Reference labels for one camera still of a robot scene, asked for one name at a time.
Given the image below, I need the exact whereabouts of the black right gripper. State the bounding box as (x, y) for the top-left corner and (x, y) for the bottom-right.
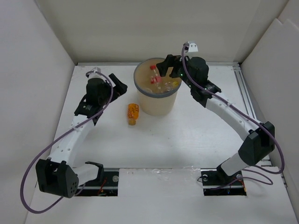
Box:
(156, 53), (196, 89)

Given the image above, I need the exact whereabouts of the small red cap bottle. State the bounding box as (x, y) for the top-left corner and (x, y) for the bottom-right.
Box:
(149, 65), (162, 84)

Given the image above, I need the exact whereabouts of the yellow cap orange label bottle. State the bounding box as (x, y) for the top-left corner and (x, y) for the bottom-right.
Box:
(163, 81), (179, 92)

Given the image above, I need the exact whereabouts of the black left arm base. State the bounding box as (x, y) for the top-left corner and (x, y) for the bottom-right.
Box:
(75, 169), (119, 197)

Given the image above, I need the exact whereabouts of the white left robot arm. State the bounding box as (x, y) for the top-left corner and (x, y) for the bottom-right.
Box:
(36, 70), (128, 198)

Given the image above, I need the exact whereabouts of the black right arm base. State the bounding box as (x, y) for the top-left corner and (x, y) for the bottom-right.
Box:
(197, 168), (247, 196)

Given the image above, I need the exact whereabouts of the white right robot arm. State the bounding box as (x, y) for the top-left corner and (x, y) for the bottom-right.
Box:
(156, 55), (275, 184)

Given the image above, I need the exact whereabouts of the beige bin with grey rim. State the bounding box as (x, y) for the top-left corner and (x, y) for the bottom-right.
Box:
(134, 58), (182, 116)

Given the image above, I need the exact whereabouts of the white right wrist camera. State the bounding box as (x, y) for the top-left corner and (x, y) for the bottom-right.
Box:
(183, 41), (198, 53)

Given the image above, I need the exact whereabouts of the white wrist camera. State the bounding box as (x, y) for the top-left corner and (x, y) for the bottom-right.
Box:
(85, 67), (101, 79)
(183, 41), (198, 53)

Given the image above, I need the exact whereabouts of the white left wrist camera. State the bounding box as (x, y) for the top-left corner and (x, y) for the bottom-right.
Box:
(85, 67), (101, 79)

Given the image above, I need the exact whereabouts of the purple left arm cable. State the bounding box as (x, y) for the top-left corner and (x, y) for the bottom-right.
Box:
(20, 71), (114, 214)

